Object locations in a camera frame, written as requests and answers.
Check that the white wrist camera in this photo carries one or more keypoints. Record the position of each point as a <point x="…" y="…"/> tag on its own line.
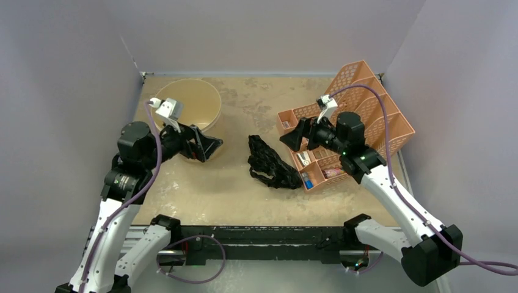
<point x="328" y="106"/>
<point x="168" y="111"/>

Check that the blue small bottle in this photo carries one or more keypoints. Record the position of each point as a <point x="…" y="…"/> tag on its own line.
<point x="307" y="181"/>

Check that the pink small item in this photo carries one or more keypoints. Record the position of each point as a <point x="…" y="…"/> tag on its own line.
<point x="332" y="172"/>

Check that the white stapler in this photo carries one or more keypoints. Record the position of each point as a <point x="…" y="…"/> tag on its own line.
<point x="303" y="158"/>

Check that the black plastic trash bag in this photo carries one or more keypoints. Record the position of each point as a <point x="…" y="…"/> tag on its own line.
<point x="266" y="165"/>

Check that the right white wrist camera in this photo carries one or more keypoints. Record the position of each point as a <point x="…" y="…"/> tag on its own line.
<point x="328" y="106"/>

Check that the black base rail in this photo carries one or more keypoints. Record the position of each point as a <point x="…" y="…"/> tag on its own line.
<point x="326" y="244"/>

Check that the beige round trash bin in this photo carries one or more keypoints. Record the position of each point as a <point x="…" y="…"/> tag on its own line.
<point x="202" y="107"/>

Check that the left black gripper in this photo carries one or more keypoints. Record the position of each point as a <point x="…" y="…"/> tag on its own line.
<point x="202" y="144"/>

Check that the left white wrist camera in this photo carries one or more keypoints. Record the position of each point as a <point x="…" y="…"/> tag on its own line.
<point x="168" y="111"/>

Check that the orange plastic file organizer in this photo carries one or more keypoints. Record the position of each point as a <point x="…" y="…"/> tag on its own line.
<point x="357" y="89"/>

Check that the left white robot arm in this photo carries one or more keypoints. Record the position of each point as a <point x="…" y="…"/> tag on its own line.
<point x="142" y="150"/>

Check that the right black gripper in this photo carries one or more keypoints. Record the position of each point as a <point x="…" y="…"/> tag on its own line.
<point x="313" y="127"/>

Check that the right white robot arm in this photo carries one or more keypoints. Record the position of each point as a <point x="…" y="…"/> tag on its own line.
<point x="425" y="247"/>

